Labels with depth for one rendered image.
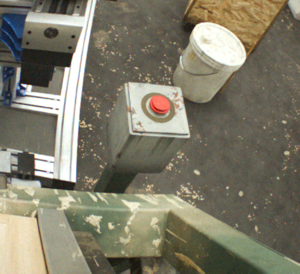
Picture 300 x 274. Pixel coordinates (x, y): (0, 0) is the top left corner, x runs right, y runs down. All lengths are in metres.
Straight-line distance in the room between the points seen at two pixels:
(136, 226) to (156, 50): 1.62
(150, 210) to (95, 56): 1.46
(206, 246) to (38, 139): 1.05
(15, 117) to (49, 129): 0.16
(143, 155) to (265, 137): 1.47
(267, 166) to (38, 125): 1.24
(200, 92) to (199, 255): 1.50
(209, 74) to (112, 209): 1.30
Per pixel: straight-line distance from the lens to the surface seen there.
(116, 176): 0.97
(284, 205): 2.10
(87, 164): 1.72
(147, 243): 0.72
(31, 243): 0.54
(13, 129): 1.52
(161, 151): 0.80
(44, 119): 1.55
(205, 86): 1.97
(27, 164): 0.84
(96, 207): 0.67
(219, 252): 0.53
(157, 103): 0.76
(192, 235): 0.61
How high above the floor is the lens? 1.52
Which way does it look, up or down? 53 degrees down
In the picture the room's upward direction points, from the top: 31 degrees clockwise
